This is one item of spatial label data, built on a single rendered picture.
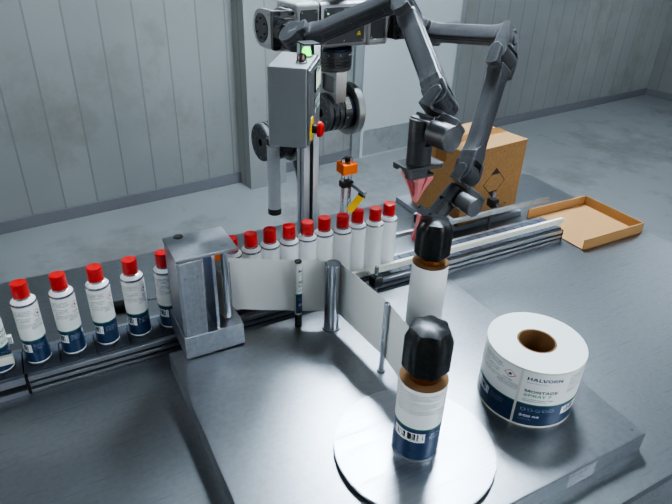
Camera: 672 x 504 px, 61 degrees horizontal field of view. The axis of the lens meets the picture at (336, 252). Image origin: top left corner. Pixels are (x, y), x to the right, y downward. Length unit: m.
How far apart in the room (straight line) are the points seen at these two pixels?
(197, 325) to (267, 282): 0.20
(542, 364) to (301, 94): 0.78
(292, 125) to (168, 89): 2.76
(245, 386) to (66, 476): 0.38
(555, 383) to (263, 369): 0.62
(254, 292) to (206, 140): 2.95
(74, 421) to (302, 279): 0.58
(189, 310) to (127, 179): 2.94
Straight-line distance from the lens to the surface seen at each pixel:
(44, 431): 1.38
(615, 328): 1.74
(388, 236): 1.64
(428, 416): 1.07
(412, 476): 1.13
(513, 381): 1.22
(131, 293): 1.40
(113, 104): 4.03
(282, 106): 1.39
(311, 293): 1.42
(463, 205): 1.68
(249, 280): 1.41
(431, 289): 1.38
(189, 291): 1.28
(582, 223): 2.28
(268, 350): 1.39
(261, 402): 1.26
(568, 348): 1.28
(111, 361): 1.46
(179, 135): 4.21
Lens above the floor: 1.76
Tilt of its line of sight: 30 degrees down
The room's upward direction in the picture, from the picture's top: 2 degrees clockwise
